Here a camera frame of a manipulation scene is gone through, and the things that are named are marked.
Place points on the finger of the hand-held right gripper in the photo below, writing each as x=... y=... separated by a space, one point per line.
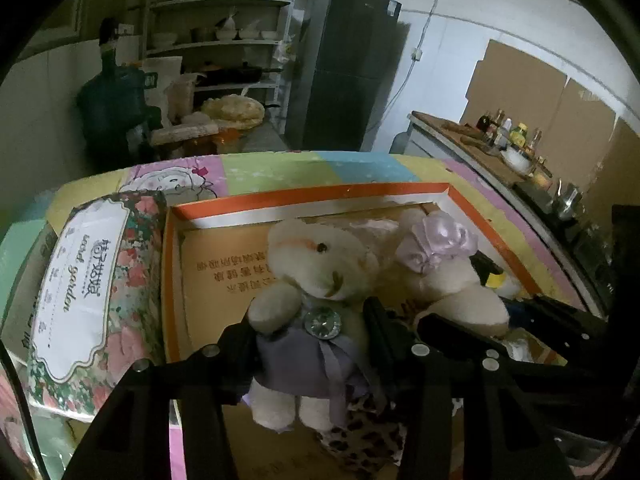
x=550 y=317
x=450 y=330

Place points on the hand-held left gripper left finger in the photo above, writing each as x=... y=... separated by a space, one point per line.
x=230 y=360

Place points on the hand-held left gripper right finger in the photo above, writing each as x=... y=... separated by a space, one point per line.
x=382 y=340

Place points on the plush bear with lavender rose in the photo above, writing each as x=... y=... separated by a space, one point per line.
x=450 y=290

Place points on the orange rimmed cardboard tray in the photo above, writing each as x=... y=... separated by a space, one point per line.
x=215 y=270

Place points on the leopard print fabric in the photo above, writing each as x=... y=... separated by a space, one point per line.
x=360 y=435

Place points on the black gas stove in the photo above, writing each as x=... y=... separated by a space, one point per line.
x=575 y=240

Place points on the metal kettle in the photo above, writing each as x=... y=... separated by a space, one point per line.
x=566 y=202

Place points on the floral tissue pack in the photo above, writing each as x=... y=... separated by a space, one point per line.
x=100 y=285

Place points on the white bowl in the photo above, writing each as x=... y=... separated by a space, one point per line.
x=517 y=159

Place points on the kitchen counter cabinet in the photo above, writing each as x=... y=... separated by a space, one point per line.
x=450 y=145

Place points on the row of condiment bottles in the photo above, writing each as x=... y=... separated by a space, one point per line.
x=510 y=130

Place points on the yellow round bundle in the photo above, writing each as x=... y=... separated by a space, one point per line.
x=232 y=110

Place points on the translucent plastic bag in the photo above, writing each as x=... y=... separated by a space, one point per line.
x=182 y=97

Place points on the blue water jug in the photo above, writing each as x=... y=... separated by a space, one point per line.
x=112 y=110

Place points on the black refrigerator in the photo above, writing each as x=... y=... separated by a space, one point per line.
x=345 y=60

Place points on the white paper sack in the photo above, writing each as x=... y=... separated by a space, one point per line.
x=160 y=85

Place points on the black frying pan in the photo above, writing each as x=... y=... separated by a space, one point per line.
x=235 y=75

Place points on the white metal shelf rack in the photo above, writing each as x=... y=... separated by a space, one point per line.
x=220 y=45

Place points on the black water pump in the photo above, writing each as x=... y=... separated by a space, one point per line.
x=107 y=42

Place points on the cardboard wall sheets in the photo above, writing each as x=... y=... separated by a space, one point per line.
x=530 y=90

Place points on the wall socket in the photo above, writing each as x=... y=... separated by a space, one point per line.
x=417 y=54

